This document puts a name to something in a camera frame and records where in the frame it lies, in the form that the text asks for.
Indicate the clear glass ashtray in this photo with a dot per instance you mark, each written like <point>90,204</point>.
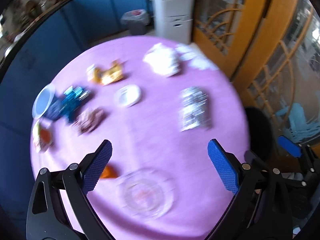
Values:
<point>147,193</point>

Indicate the silver foil wrapper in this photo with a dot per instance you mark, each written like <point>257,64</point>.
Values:
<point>194,112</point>

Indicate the blue kitchen cabinets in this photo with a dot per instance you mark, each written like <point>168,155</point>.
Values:
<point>58,38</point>

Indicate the grey bin with bag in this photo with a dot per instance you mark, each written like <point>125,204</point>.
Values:
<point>136,21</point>

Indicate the red white wrapper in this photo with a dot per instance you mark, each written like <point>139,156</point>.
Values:
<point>42,135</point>

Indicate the orange wooden glass door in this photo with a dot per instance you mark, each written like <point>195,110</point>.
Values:
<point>269,50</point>

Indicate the white tissue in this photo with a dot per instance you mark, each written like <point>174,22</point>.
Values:
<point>163,60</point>

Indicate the orange wrapper scrap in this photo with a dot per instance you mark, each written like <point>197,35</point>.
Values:
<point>110,172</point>

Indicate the gold snack wrapper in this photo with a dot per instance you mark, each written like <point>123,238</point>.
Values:
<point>105,77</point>

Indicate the purple tablecloth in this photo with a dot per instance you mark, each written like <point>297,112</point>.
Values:
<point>148,134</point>

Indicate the light blue plastic chair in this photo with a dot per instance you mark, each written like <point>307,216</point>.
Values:
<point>298,127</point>

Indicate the blue foil wrapper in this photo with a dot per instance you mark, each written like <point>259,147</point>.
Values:
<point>67,105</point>

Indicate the white small dish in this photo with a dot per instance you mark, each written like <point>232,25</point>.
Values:
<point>128,96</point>

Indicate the brown candy wrapper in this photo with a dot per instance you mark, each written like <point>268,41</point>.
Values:
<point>88,120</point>

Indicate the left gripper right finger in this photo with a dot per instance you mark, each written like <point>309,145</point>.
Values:
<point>258,209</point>

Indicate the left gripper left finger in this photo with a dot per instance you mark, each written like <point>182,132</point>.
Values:
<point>47,217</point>

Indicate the white refrigerator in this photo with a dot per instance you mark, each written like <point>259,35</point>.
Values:
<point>173,19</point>

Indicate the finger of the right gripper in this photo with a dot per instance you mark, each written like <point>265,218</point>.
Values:
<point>293,149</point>

